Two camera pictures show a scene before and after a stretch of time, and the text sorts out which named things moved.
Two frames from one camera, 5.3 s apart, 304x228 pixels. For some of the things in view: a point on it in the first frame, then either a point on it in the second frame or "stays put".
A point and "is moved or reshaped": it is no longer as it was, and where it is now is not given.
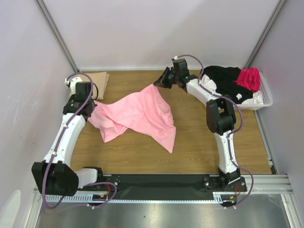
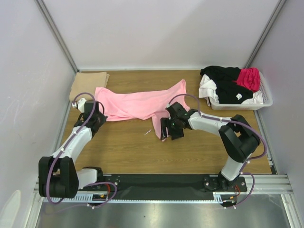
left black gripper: (95, 105) → (103, 119)
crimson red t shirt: (250, 78) stays put
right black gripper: (167, 77) → (171, 127)
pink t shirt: (144, 110) is moved or reshaped
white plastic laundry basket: (266, 96) stays put
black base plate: (163, 184) stays put
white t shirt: (208, 83) stays put
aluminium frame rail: (280, 183) stays put
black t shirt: (223, 78) stays put
